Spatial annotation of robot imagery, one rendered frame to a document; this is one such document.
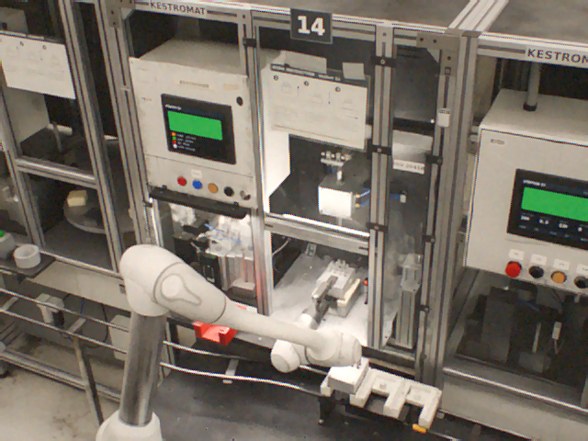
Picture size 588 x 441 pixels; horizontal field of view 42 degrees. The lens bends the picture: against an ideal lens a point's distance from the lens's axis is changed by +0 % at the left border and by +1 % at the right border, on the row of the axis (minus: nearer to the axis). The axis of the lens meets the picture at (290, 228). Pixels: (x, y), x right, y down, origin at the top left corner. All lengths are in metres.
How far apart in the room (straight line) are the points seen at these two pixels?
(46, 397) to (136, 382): 1.71
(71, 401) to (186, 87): 1.97
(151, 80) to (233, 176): 0.40
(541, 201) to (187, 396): 1.44
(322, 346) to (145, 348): 0.53
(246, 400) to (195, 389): 0.20
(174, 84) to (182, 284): 0.72
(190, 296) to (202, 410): 0.86
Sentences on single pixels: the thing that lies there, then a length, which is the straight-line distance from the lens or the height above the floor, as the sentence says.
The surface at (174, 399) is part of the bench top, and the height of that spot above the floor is 0.68.
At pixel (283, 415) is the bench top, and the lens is 2.75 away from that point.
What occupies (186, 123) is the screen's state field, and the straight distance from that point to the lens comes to 2.45.
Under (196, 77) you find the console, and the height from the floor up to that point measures 1.80.
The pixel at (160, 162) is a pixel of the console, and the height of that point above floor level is 1.47.
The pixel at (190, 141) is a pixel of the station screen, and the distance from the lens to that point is 2.47.
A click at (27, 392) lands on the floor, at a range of 4.04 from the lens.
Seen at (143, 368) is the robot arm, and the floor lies 1.16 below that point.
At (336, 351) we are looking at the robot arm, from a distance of 2.38.
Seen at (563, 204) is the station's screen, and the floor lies 1.63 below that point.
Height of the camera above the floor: 2.71
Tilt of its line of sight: 34 degrees down
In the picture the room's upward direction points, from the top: 2 degrees counter-clockwise
